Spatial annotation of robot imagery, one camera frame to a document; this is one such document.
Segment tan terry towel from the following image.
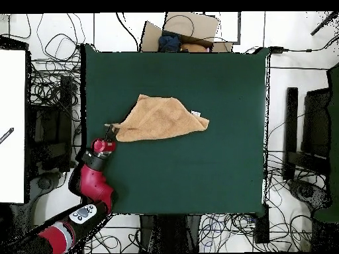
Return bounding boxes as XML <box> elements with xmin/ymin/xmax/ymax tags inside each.
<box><xmin>104</xmin><ymin>93</ymin><xmax>210</xmax><ymax>143</ymax></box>

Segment black equipment block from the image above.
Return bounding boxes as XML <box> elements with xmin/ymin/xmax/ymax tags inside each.
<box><xmin>27</xmin><ymin>75</ymin><xmax>77</xmax><ymax>173</ymax></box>

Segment dark green table cloth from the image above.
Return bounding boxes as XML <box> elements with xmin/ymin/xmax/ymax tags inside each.
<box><xmin>80</xmin><ymin>43</ymin><xmax>271</xmax><ymax>216</ymax></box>

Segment black label strip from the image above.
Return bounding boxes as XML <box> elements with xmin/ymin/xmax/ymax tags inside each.
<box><xmin>0</xmin><ymin>127</ymin><xmax>15</xmax><ymax>145</ymax></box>

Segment white board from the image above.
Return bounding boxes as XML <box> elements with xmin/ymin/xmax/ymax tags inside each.
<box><xmin>0</xmin><ymin>49</ymin><xmax>26</xmax><ymax>204</ymax></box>

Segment dark blue cloth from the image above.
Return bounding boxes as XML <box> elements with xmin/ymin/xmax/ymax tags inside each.
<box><xmin>158</xmin><ymin>35</ymin><xmax>182</xmax><ymax>53</ymax></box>

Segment orange cloth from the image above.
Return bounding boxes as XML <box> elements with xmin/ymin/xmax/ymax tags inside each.
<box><xmin>180</xmin><ymin>42</ymin><xmax>208</xmax><ymax>53</ymax></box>

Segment brown cardboard box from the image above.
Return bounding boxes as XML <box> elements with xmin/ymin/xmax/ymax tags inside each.
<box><xmin>140</xmin><ymin>11</ymin><xmax>234</xmax><ymax>53</ymax></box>

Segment black box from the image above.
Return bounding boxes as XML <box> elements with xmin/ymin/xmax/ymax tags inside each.
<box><xmin>254</xmin><ymin>204</ymin><xmax>270</xmax><ymax>244</ymax></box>

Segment green cloth cover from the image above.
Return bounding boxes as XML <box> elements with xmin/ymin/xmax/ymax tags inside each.
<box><xmin>313</xmin><ymin>62</ymin><xmax>339</xmax><ymax>223</ymax></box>

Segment black rod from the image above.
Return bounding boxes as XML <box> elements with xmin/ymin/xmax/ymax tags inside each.
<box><xmin>310</xmin><ymin>11</ymin><xmax>339</xmax><ymax>36</ymax></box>

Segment black pedestal foot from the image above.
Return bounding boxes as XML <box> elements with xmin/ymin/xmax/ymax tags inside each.
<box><xmin>36</xmin><ymin>174</ymin><xmax>55</xmax><ymax>191</ymax></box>
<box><xmin>287</xmin><ymin>179</ymin><xmax>332</xmax><ymax>212</ymax></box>

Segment tangled floor cables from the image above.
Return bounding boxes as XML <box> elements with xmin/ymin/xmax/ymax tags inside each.
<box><xmin>84</xmin><ymin>226</ymin><xmax>141</xmax><ymax>253</ymax></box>
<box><xmin>198</xmin><ymin>214</ymin><xmax>256</xmax><ymax>253</ymax></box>

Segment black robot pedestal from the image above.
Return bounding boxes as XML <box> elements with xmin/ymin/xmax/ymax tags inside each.
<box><xmin>139</xmin><ymin>214</ymin><xmax>201</xmax><ymax>253</ymax></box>

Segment black frame stand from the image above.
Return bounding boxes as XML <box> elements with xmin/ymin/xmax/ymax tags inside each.
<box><xmin>282</xmin><ymin>87</ymin><xmax>332</xmax><ymax>181</ymax></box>

